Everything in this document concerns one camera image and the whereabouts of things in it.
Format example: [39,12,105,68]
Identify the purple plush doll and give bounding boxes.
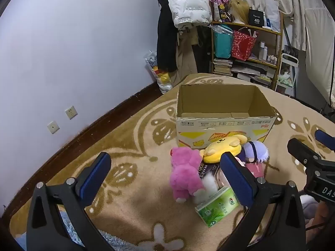
[236,140,269,166]

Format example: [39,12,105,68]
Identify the pink and black patterned package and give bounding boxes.
[211,0,232,23]

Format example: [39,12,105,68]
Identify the black box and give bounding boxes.
[248,9,265,27]

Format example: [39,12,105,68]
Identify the red patterned gift bag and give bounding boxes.
[232,30,258,61]

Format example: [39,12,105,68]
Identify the green tissue pack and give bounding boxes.
[195,186,240,228]

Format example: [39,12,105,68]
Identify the yellow plush dog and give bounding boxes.
[200,133,248,164]

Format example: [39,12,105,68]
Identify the black and white plush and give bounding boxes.
[194,174,220,204]

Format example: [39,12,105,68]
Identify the beige patterned rug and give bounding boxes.
[10,73,335,251]

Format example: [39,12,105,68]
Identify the cream curtain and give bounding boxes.
[204,0,335,110]

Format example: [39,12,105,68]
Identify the pink plush bear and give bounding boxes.
[170,147,206,204]

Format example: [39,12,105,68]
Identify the white wall socket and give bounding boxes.
[65,106,78,119]
[47,121,60,134]

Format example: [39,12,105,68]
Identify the clear plastic bag with toys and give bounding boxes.
[145,51,174,94]

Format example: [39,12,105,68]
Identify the beige hanging coat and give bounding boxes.
[170,26,199,84]

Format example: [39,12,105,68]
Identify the grey cloth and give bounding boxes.
[300,195,320,220]

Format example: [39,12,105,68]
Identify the pile of papers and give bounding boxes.
[232,64,273,87]

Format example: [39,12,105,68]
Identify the blue fluffy cloth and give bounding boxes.
[16,209,137,251]

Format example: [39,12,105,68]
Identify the dark purple tissue packet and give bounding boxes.
[197,162,221,181]

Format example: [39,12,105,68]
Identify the dark hanging garment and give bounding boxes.
[194,25,213,74]

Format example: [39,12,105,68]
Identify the white paper bag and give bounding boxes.
[263,0,280,32]

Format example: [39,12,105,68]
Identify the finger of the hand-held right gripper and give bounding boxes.
[287,138,327,173]
[315,129,335,151]

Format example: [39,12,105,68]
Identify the stack of books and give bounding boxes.
[213,58,233,77]

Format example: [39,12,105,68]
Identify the teal shopping bag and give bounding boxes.
[213,26,233,59]

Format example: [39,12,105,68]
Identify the person's right hand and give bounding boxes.
[313,201,335,231]

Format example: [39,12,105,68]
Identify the blond wig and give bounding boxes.
[229,0,251,24]

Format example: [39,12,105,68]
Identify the black hanging coat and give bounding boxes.
[156,0,180,72]

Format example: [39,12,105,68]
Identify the white bottle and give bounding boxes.
[259,41,268,60]

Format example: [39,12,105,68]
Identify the pink roll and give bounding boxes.
[217,162,265,187]

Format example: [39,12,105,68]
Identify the white trolley cart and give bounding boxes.
[275,53,299,97]

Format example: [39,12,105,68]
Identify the white puffer jacket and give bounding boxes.
[167,0,213,32]

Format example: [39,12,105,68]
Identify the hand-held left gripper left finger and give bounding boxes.
[26,152,116,251]

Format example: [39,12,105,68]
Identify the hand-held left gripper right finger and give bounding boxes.
[220,152,307,251]

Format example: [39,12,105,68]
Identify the wooden shelf rack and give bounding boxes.
[209,10,284,91]

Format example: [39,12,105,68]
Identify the printed cardboard box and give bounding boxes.
[176,84,277,149]

